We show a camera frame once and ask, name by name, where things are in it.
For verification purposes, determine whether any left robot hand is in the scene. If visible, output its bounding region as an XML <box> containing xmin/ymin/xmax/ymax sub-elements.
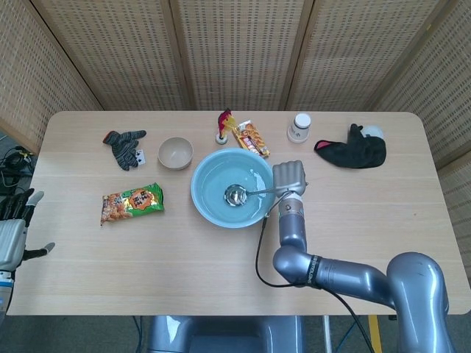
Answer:
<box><xmin>0</xmin><ymin>190</ymin><xmax>56</xmax><ymax>272</ymax></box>

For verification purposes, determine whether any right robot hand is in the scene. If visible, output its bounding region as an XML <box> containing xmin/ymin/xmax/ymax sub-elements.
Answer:
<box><xmin>272</xmin><ymin>160</ymin><xmax>309</xmax><ymax>198</ymax></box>

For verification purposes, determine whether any metal ladle black grip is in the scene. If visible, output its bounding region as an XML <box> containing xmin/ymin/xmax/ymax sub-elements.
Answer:
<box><xmin>223</xmin><ymin>183</ymin><xmax>281</xmax><ymax>207</ymax></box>

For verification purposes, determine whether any light blue plastic basin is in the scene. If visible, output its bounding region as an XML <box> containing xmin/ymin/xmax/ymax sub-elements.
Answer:
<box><xmin>190</xmin><ymin>147</ymin><xmax>278</xmax><ymax>229</ymax></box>

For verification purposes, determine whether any white paper cup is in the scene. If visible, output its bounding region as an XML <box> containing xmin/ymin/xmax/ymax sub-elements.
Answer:
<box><xmin>286</xmin><ymin>113</ymin><xmax>313</xmax><ymax>144</ymax></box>

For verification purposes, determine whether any orange snack packet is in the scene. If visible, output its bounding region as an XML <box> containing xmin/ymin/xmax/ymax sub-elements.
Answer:
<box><xmin>233</xmin><ymin>119</ymin><xmax>272</xmax><ymax>160</ymax></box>

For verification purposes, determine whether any black cloth mitt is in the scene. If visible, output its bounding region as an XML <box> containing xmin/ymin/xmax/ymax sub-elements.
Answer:
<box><xmin>314</xmin><ymin>124</ymin><xmax>387</xmax><ymax>169</ymax></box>

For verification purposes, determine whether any red yellow toy figure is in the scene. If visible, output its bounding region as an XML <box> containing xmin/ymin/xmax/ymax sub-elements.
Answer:
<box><xmin>215</xmin><ymin>107</ymin><xmax>236</xmax><ymax>145</ymax></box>

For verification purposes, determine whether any white round object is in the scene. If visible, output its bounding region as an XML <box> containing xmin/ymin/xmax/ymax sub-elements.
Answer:
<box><xmin>362</xmin><ymin>124</ymin><xmax>385</xmax><ymax>140</ymax></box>

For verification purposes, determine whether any beige bowl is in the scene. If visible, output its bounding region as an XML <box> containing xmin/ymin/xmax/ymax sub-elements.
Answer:
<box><xmin>157</xmin><ymin>137</ymin><xmax>194</xmax><ymax>171</ymax></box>

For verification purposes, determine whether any green orange snack bag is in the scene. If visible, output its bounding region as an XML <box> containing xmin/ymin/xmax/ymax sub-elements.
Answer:
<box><xmin>100</xmin><ymin>182</ymin><xmax>166</xmax><ymax>227</ymax></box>

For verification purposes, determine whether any woven folding screen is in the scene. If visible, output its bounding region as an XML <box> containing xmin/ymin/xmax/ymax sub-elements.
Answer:
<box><xmin>0</xmin><ymin>0</ymin><xmax>471</xmax><ymax>258</ymax></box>

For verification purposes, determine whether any striped knit work glove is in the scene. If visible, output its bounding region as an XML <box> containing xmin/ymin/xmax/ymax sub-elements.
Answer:
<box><xmin>102</xmin><ymin>129</ymin><xmax>147</xmax><ymax>172</ymax></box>

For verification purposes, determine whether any grey robot torso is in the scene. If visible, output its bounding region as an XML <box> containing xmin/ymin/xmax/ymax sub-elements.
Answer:
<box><xmin>146</xmin><ymin>315</ymin><xmax>306</xmax><ymax>353</ymax></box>

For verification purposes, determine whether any floor cable bundle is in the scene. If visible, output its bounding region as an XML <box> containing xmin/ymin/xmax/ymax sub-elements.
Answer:
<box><xmin>0</xmin><ymin>146</ymin><xmax>36</xmax><ymax>194</ymax></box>

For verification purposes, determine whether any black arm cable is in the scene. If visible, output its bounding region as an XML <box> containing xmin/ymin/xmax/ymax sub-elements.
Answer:
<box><xmin>255</xmin><ymin>215</ymin><xmax>372</xmax><ymax>353</ymax></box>

